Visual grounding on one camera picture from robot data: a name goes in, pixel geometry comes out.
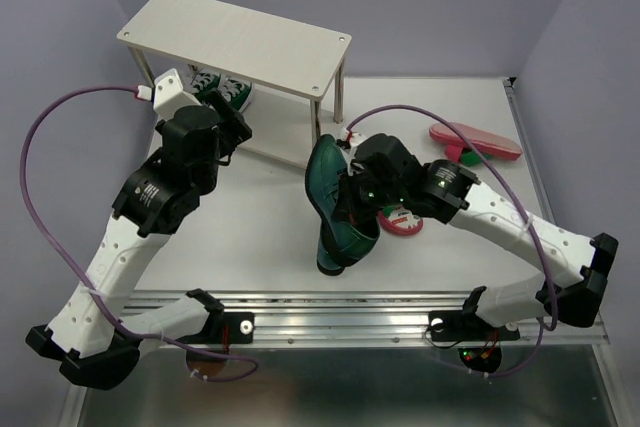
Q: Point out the green leather loafer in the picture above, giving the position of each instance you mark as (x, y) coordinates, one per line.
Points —
(340, 244)

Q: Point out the pink sandal upside down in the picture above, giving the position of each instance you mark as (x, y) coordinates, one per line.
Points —
(488, 144)

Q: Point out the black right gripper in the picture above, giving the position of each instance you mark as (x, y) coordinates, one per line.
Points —
(348, 203)

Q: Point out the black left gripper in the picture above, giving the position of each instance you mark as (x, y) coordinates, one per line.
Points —
(239, 131)

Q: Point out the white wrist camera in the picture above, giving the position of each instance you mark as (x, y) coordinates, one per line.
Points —
(169, 95)
(349, 141)

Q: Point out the colourful pink slide sandal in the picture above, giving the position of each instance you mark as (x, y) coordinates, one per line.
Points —
(400, 222)

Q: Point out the green canvas sneaker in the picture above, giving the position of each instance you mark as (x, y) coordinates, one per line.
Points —
(200, 82)
(236, 92)

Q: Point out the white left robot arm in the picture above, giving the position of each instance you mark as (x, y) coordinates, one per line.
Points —
(92, 344)

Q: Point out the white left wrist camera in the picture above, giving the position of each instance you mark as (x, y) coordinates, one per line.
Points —
(169, 95)

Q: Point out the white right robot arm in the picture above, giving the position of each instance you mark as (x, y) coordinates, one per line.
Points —
(574, 267)

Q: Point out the white two-tier shoe shelf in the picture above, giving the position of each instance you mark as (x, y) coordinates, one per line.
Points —
(297, 69)

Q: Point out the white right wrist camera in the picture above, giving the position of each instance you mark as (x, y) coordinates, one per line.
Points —
(349, 141)

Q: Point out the aluminium mounting rail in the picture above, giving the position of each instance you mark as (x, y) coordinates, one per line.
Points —
(346, 319)

